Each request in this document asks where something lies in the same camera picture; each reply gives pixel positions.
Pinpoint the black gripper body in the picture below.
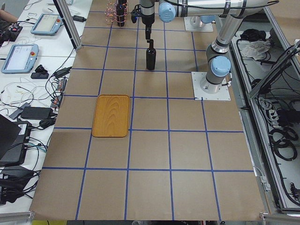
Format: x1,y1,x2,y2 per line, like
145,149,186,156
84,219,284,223
131,0,155,25

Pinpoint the wooden tray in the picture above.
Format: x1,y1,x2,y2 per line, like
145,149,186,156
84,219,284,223
91,95,130,138

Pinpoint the black power adapter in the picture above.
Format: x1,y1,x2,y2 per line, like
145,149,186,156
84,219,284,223
72,15,86,23

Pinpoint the blue teach pendant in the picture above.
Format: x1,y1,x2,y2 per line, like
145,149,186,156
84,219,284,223
30,14,62,36
1,44,39,74

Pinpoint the black power brick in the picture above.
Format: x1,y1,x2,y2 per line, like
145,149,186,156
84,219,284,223
21,106,53,120

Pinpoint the copper wire bottle basket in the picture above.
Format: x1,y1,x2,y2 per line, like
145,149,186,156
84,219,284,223
105,0,128,24

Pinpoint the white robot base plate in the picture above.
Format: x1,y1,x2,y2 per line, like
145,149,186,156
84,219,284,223
191,72,231,101
184,15,215,33

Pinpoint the aluminium frame post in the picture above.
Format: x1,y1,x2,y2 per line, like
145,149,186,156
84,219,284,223
53,0,82,51

